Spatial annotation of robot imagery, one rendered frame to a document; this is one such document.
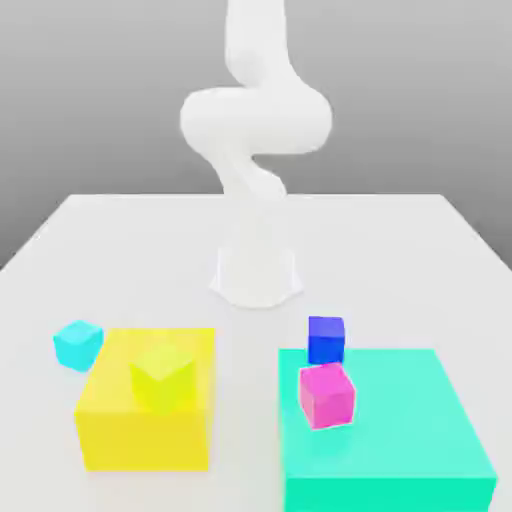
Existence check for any small pink cube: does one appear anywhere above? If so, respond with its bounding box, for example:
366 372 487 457
298 362 357 431

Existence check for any small blue cube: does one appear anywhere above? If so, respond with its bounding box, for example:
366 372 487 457
307 315 346 366

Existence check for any small cyan cube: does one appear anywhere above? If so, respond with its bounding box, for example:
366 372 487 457
52 319 105 373

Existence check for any large yellow box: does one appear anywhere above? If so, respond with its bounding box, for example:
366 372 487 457
73 327 217 473

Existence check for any large turquoise box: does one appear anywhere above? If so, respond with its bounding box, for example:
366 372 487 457
277 348 500 512

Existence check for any small lime yellow cube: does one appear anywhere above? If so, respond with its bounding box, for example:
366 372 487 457
128 342 197 415

